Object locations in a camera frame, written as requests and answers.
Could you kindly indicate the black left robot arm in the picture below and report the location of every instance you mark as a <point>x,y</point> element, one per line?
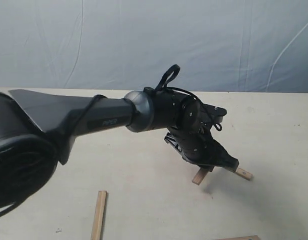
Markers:
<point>38,130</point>

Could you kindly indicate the wooden stick with holes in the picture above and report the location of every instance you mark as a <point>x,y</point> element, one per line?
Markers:
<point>244,174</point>

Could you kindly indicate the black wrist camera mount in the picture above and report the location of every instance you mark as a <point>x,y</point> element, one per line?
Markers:
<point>212,113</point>

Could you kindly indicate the grey fabric backdrop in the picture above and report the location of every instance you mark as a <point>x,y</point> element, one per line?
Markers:
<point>220,45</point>

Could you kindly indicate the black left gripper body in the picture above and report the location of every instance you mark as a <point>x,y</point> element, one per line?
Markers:
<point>195,147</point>

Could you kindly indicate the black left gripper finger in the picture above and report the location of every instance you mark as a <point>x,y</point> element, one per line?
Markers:
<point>207,166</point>
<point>216,155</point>

